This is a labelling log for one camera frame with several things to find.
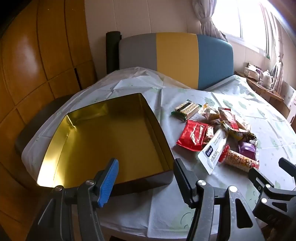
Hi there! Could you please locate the grey yellow blue chair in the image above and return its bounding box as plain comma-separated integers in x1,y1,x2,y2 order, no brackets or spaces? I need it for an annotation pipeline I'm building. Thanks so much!
118,32,234,91

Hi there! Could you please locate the green-ended cracker packet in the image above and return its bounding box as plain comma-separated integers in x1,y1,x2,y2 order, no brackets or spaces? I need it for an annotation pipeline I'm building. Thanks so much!
171,100,200,122

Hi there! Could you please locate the gold tin box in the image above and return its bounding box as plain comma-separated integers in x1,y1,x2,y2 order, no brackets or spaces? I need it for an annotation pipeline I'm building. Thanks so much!
36,93,174,196

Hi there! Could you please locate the purple snack packet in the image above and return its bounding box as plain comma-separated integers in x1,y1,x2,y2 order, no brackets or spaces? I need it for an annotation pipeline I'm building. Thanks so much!
238,142,257,160

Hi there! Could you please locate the orange nut packet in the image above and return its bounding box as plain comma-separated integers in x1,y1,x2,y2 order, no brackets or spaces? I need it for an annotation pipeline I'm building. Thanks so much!
199,103,216,117

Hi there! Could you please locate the white teapot on tray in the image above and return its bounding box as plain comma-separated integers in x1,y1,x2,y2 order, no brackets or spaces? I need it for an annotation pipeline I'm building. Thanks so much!
256,81,278,90

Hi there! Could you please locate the wooden side table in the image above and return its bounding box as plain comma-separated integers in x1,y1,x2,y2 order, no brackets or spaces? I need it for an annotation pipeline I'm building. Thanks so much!
235,71,292,116

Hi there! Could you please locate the red patterned roll packet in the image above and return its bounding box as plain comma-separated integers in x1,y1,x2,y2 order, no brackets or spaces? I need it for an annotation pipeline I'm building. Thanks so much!
218,145,260,172

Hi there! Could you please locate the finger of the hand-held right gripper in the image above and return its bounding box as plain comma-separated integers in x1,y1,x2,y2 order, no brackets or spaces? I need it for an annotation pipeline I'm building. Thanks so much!
248,167,296,227
279,158,296,178

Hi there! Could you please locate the large red snack packet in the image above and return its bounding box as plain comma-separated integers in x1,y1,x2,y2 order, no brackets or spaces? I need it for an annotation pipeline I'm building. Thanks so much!
176,120,214,151

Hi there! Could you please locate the white cloud-print tablecloth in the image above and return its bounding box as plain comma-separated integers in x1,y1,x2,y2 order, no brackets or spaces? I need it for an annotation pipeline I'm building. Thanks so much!
21,67,294,241

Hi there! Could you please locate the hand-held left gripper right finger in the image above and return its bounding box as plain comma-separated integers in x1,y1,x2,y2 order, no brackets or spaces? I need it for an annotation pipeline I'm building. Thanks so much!
173,158,265,241

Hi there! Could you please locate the patterned tissue box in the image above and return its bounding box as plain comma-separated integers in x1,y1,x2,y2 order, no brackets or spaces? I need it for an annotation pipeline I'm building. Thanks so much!
244,63,263,80

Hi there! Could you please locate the red and white cake packet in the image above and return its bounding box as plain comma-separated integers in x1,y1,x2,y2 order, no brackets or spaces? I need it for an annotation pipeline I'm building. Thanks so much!
218,108,239,130

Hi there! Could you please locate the pale tied curtain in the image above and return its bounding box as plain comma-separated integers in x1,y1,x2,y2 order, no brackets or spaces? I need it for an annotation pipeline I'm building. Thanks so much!
192,0,228,42
262,5,286,91

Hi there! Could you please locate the long white snack packet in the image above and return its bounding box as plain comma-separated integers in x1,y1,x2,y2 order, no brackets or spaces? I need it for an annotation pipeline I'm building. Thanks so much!
198,128,229,175

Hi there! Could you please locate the window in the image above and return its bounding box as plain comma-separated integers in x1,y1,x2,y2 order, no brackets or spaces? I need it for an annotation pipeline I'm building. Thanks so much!
217,0,273,56

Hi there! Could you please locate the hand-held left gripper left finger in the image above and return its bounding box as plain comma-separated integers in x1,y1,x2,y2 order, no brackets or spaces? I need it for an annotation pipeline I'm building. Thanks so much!
25,158,119,241

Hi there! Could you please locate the clear golden floss cake packet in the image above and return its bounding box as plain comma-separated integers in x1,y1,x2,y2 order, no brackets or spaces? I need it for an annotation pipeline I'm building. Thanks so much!
233,115,252,133

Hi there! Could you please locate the black and brown bun packet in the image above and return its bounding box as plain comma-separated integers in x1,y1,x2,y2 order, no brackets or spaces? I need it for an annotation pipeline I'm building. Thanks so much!
240,132,258,146

